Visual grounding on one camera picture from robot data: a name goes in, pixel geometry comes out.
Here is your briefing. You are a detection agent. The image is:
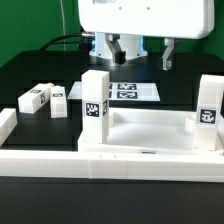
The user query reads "white marker sheet with tags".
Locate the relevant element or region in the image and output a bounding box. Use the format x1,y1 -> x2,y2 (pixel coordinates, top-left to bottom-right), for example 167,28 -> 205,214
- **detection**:
68,81 -> 160,102

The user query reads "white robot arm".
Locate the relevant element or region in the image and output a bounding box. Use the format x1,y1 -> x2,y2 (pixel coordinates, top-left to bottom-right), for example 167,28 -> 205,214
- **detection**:
78,0 -> 215,70

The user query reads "white desk tabletop panel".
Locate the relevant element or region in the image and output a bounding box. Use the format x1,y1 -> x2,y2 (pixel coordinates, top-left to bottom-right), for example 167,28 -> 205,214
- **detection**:
78,108 -> 224,156

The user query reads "white U-shaped obstacle fence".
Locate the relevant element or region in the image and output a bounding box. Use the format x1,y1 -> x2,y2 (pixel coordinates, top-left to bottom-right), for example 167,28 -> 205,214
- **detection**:
0,108 -> 224,183

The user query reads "black cable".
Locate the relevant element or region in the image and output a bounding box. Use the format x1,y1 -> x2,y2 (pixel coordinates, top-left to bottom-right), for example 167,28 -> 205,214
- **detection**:
39,31 -> 98,52

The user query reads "white thin cable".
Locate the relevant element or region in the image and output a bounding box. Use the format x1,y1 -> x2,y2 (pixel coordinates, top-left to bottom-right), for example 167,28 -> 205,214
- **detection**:
59,0 -> 66,52

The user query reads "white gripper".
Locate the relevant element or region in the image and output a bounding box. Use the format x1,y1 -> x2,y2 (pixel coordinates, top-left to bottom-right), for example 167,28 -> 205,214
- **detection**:
78,0 -> 215,70

